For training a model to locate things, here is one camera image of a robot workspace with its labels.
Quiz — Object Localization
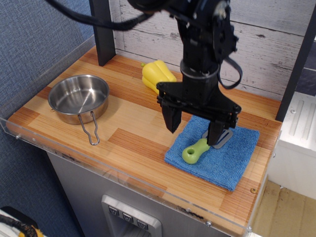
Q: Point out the white side cabinet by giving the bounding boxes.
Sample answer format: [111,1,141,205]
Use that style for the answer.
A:
[268,92,316,199]

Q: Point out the stainless steel pot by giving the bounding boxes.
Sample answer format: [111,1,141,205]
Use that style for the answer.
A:
[48,75,110,146]

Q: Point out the blue folded cloth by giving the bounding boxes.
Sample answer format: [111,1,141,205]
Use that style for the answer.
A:
[164,116,260,191]

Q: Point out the yellow black cable bundle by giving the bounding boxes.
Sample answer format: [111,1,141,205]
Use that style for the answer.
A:
[0,213,47,237]

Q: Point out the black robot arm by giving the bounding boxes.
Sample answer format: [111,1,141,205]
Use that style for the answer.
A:
[49,0,242,146]

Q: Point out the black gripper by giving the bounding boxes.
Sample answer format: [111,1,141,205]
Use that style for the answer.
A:
[157,72,241,146]

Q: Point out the clear acrylic table guard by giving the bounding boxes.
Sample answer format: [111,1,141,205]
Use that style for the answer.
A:
[0,38,280,237]

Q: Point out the yellow toy bell pepper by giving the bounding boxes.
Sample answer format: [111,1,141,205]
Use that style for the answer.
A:
[141,60,177,95]

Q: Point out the green handled grey spatula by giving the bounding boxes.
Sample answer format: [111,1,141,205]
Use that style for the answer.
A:
[182,129,233,164]

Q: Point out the grey toy fridge cabinet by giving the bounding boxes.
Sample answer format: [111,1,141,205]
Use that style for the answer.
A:
[48,153,226,237]

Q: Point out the black right upright post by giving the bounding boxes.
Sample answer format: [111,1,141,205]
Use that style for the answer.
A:
[276,6,316,122]

